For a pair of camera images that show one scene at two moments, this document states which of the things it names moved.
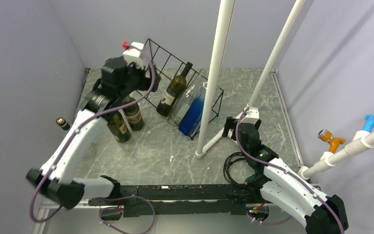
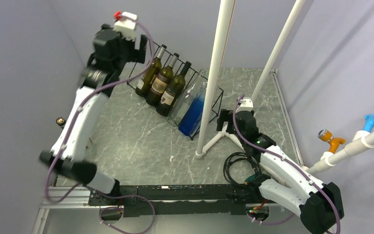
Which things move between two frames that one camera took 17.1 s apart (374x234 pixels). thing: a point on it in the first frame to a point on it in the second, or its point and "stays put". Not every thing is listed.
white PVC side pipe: x=366 y=139 stays put
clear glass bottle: x=176 y=116 stays put
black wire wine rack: x=189 y=98 stays put
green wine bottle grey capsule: x=133 y=114 to x=160 y=84
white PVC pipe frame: x=217 y=66 stays put
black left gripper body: x=137 y=80 to x=129 y=53
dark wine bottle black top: x=172 y=91 stays put
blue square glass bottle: x=191 y=123 stays put
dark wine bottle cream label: x=117 y=126 to x=145 y=84
